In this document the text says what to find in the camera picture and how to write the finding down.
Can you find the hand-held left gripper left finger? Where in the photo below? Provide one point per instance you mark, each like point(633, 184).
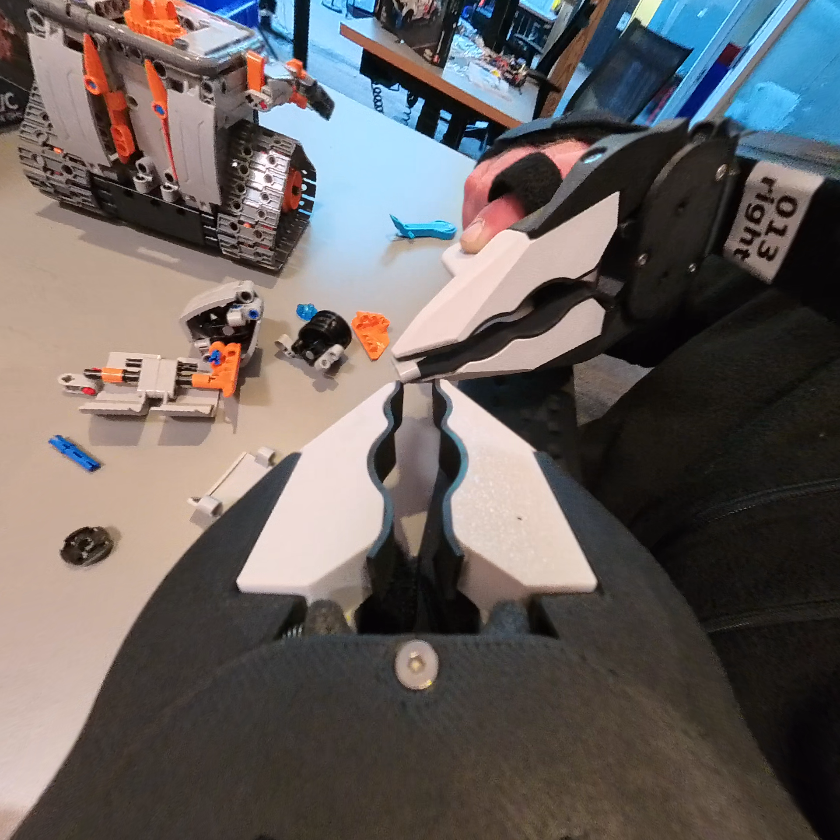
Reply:
point(308, 525)

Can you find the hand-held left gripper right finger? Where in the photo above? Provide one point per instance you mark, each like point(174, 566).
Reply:
point(525, 525)

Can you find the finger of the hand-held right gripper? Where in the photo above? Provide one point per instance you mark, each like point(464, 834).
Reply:
point(525, 275)
point(564, 334)

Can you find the grey two-hole connector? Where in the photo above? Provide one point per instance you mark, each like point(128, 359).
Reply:
point(410, 372)

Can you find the black toy wheel assembly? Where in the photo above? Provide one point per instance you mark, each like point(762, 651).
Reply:
point(321, 334)

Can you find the person's right hand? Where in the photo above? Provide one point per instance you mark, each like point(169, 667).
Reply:
point(479, 190)

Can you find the grey curved panel piece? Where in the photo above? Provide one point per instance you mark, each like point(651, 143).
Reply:
point(229, 479)

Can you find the blue plastic tool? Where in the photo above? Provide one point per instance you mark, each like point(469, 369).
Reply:
point(423, 229)

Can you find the black office chair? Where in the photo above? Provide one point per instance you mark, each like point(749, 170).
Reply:
point(630, 72)

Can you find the orange wedge block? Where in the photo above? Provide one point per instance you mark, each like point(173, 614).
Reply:
point(373, 331)

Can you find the blue transparent round stud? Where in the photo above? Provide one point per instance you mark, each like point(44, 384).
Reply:
point(305, 312)

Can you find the grey orange block assembly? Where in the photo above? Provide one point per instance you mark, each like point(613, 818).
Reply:
point(151, 380)

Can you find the dark grey round block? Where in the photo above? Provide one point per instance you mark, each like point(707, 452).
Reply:
point(88, 544)

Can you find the cluttered wooden workbench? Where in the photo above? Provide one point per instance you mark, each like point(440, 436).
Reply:
point(426, 65)

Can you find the blue long pin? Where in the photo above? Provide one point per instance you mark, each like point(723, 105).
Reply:
point(74, 453)

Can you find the tracked toy robot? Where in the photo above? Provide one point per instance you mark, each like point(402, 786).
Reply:
point(164, 131)

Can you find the blue storage crate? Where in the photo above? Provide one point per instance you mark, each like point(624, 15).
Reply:
point(229, 5)

